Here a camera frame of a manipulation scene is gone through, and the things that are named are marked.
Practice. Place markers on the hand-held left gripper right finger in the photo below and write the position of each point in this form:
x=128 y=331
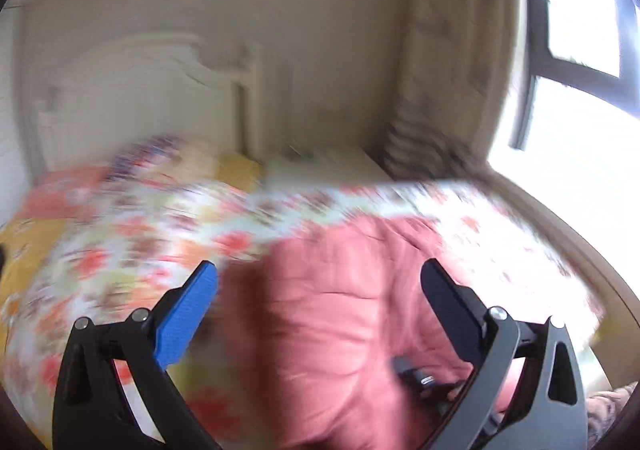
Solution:
x=450 y=310

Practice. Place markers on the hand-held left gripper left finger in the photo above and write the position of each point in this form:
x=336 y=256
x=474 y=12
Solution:
x=184 y=315

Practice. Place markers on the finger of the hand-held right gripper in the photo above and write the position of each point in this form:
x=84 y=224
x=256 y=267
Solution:
x=414 y=374

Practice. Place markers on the pink quilted jacket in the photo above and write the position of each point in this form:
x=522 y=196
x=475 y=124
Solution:
x=345 y=310

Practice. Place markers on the floral bed sheet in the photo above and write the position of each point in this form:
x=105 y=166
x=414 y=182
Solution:
x=150 y=230

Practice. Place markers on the yellow pillow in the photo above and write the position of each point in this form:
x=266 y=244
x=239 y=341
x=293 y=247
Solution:
x=240 y=165

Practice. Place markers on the patterned pillow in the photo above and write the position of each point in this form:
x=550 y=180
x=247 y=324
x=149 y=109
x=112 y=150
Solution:
x=155 y=158

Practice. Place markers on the brown patterned cloth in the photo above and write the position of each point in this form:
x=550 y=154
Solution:
x=612 y=410

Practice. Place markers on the white nightstand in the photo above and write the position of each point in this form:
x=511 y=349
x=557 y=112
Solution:
x=325 y=165

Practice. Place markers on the white bed headboard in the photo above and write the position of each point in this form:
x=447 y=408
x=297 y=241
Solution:
x=135 y=90

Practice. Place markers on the striped floral curtain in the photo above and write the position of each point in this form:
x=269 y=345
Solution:
x=450 y=55

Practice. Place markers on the dark framed window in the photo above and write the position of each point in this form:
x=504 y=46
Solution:
x=580 y=30

